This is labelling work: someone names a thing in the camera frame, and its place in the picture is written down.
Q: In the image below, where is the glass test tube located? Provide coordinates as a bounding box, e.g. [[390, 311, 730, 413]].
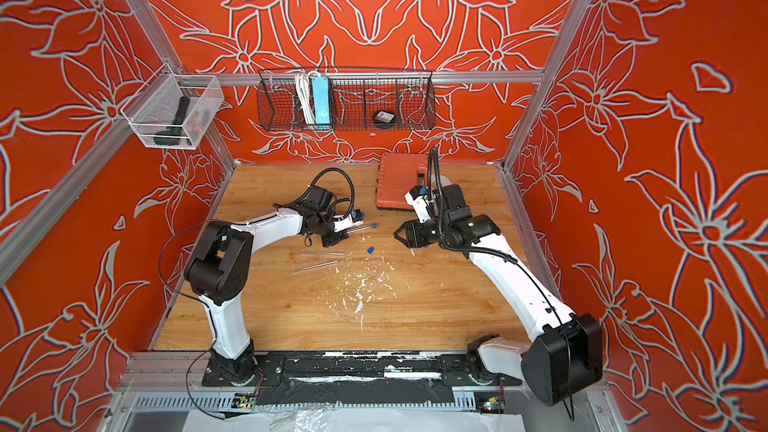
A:
[[346, 225, 371, 235], [300, 250, 348, 257], [291, 260, 339, 274]]

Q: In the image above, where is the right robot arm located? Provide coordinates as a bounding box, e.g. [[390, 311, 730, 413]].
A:
[[394, 149, 603, 417]]

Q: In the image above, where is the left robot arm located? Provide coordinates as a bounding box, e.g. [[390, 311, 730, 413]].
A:
[[183, 167, 364, 387]]

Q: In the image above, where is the orange tool case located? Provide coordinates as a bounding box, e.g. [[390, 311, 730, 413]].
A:
[[375, 152, 427, 210]]

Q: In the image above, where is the small black device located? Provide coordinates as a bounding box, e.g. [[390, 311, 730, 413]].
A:
[[372, 109, 397, 128]]

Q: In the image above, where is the light blue box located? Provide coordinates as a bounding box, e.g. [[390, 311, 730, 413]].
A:
[[311, 76, 331, 127]]

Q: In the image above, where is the dark green tool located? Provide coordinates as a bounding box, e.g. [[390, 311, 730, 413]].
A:
[[153, 96, 190, 146]]

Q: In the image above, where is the clear acrylic box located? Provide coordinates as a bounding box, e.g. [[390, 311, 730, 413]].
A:
[[120, 64, 224, 150]]

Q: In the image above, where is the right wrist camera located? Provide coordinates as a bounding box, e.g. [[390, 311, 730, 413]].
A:
[[405, 186, 433, 223]]

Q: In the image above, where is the black wire basket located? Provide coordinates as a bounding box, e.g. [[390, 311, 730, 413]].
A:
[[256, 67, 437, 132]]

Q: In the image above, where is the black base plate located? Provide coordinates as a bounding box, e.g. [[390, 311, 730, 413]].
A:
[[202, 351, 520, 411]]

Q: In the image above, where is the white cable bundle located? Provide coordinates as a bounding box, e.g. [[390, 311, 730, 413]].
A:
[[296, 71, 316, 127]]

